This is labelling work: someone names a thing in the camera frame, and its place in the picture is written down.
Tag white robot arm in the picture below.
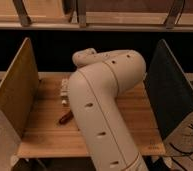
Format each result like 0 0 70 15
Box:
68 49 148 171

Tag white tube bottle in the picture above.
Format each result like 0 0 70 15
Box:
60 78 69 106

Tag right dark side panel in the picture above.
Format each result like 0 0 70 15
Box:
144 39 193 140

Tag left wooden side panel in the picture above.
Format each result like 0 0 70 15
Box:
0 38 39 141

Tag wooden shelf with brackets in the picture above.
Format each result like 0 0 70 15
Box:
0 0 193 32

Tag black cables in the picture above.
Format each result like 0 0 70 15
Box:
169 111 193 171

